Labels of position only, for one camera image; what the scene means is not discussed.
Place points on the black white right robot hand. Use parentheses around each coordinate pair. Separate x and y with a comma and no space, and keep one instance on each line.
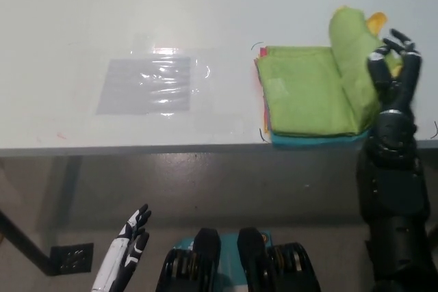
(397,90)

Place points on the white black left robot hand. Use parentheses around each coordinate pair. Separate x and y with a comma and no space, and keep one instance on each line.
(119,258)

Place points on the green microfibre cloth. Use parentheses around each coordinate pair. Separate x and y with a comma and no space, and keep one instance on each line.
(301,100)

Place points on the pink microfibre cloth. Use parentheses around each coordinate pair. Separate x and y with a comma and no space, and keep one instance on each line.
(263,53)

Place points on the black floor plate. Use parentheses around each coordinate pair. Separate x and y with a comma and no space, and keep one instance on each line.
(72,258)

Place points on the black table leg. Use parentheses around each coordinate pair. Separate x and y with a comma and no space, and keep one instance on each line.
(24,239)

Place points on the clear tape patch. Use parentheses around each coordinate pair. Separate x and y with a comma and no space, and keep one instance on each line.
(278,85)

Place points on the clear plastic sleeve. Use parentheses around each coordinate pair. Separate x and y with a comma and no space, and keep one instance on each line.
(202,80)

